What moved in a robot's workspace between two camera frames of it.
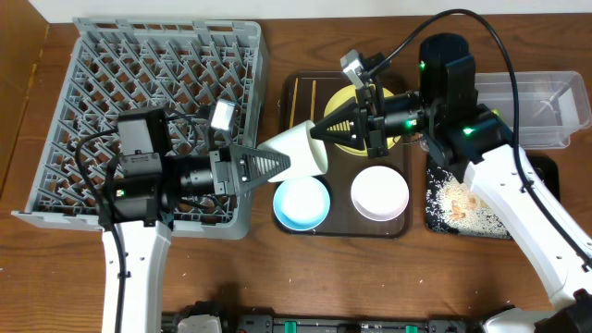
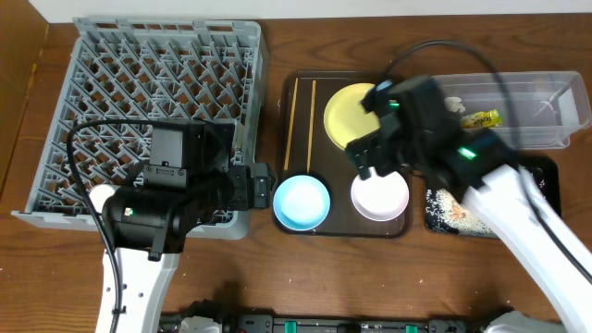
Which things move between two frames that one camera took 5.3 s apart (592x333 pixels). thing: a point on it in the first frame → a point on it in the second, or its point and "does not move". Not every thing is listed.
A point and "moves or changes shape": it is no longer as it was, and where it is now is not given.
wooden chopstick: x=292 y=109 does not move
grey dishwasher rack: x=205 y=73 does not move
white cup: x=307 y=154 moves or changes shape
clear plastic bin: x=550 y=104 does not move
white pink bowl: x=379 y=192 does not move
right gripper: x=371 y=125 → x=370 y=151
